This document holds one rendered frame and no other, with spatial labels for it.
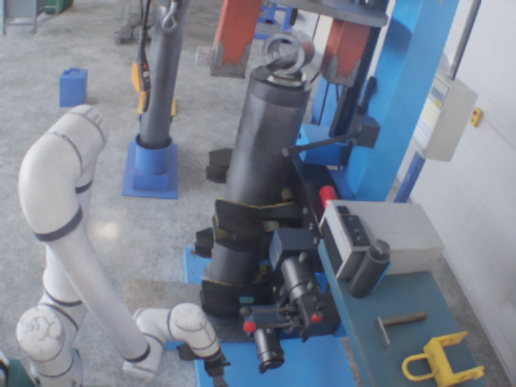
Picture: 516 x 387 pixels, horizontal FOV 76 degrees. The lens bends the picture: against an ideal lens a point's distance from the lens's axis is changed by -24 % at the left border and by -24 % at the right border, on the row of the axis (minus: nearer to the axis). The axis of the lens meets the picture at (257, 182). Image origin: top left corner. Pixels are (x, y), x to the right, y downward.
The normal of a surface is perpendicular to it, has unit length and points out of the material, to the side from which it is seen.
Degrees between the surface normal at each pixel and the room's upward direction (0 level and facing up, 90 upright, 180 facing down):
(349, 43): 90
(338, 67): 90
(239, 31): 90
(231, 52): 90
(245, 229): 0
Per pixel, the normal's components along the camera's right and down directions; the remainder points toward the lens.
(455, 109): 0.17, 0.61
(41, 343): 0.24, -0.67
